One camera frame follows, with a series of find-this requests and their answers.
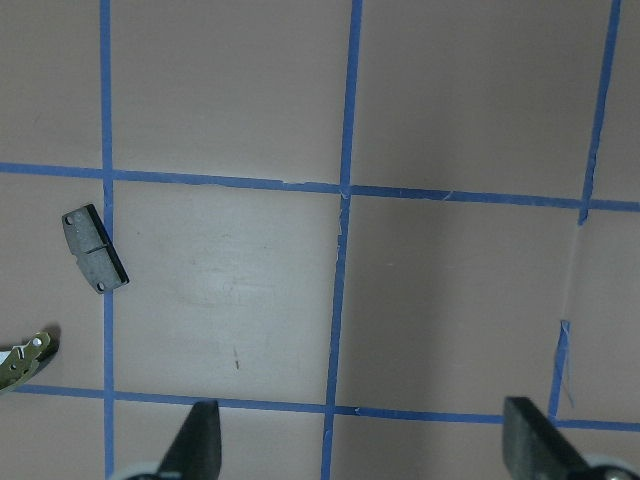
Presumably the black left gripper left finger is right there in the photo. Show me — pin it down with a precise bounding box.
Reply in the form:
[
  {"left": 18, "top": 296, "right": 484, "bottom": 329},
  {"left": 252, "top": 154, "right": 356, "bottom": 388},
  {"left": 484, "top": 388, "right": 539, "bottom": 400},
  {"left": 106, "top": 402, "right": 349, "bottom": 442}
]
[{"left": 155, "top": 401, "right": 222, "bottom": 480}]

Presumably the brass metal bracket part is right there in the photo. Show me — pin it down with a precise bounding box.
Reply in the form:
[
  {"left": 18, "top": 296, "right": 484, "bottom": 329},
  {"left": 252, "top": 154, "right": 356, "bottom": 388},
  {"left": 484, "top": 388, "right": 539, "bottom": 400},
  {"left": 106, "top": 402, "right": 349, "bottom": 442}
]
[{"left": 1, "top": 331, "right": 57, "bottom": 394}]

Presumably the dark grey brake pad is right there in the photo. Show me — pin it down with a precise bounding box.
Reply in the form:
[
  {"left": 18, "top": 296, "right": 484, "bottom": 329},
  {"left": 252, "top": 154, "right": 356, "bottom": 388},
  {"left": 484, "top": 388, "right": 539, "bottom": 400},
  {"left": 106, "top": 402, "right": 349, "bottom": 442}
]
[{"left": 61, "top": 204, "right": 129, "bottom": 294}]

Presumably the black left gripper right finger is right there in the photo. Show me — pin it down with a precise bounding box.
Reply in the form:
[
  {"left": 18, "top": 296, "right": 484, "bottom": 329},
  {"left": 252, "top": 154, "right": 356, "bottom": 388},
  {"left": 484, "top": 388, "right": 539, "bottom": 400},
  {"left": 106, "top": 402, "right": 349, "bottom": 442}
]
[{"left": 502, "top": 397, "right": 590, "bottom": 480}]

